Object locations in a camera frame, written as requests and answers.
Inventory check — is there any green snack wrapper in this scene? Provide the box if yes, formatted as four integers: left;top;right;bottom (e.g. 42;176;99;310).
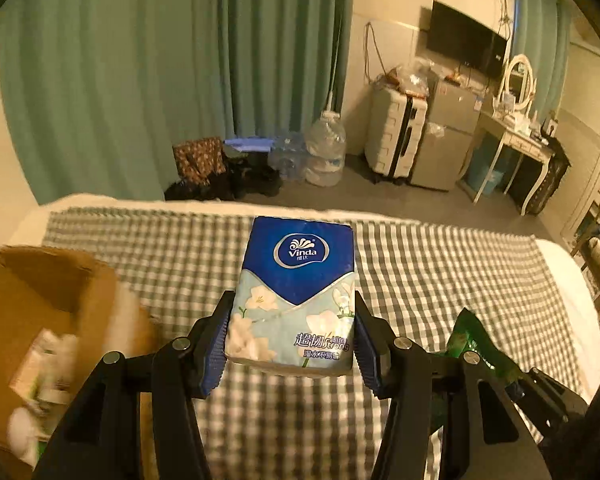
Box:
431;309;524;391

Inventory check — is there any blue Vinda tissue pack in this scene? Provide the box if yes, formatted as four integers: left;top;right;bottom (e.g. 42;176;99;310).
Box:
224;216;358;377

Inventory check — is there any cream lace cloth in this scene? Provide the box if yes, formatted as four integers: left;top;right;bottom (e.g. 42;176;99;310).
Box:
7;381;72;468

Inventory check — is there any maroon white medicine box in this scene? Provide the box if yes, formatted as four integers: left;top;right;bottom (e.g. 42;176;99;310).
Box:
9;328;78;404

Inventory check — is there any brown cardboard box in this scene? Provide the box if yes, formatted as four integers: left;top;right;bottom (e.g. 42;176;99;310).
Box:
0;246;160;460

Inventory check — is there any grey checked bed cover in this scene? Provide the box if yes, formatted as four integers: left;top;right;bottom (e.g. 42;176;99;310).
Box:
43;207;600;479

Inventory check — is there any blue bin under table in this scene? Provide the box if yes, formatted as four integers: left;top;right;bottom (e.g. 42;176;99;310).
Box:
465;155;504;195

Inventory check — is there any white dressing table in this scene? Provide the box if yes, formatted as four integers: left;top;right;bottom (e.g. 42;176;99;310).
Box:
472;112;555;216

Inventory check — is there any brown patterned bag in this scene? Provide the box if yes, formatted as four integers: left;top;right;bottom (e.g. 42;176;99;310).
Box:
172;136;226;186

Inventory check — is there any grey mini fridge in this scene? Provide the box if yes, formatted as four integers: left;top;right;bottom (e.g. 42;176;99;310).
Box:
410;74;482;192

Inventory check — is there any white suitcase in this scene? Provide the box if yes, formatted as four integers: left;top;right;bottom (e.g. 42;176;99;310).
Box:
364;87;428;179

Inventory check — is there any white oval mirror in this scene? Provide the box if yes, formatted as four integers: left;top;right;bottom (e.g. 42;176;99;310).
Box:
494;54;536;116

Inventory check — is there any large clear water bottle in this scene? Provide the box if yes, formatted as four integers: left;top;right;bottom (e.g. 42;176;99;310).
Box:
304;110;347;188

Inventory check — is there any pack of small water bottles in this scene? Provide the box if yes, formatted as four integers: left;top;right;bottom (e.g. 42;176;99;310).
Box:
268;131;306;182

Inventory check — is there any green curtain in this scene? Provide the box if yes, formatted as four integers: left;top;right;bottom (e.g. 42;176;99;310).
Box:
0;0;353;204
512;0;571;122

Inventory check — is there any right green curtain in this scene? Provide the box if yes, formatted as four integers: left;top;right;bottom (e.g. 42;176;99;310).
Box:
512;0;571;122

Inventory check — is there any black wall television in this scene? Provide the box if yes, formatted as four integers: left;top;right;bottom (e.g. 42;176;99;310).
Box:
426;0;507;79

